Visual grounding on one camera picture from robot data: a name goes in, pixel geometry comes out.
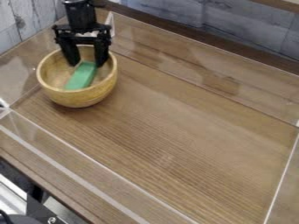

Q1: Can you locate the clear acrylic enclosure wall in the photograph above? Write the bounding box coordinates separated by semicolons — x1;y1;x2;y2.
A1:
0;15;299;224

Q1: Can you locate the black metal bracket with bolt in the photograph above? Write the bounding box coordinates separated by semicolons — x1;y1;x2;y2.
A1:
26;194;59;224

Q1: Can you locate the wooden bowl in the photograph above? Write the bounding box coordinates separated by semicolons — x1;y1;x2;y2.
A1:
37;45;118;108

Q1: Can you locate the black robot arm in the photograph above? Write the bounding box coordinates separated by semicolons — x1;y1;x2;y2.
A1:
53;0;113;67

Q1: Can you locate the black cable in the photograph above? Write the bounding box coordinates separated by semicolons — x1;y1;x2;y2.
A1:
0;209;15;224

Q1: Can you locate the green rectangular block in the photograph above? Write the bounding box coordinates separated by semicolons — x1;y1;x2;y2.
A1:
65;61;98;90

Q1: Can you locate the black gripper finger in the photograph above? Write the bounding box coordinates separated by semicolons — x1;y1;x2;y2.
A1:
94;38;111;67
59;38;81;67

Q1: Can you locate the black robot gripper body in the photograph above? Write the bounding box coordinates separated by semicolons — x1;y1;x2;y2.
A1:
53;1;113;44

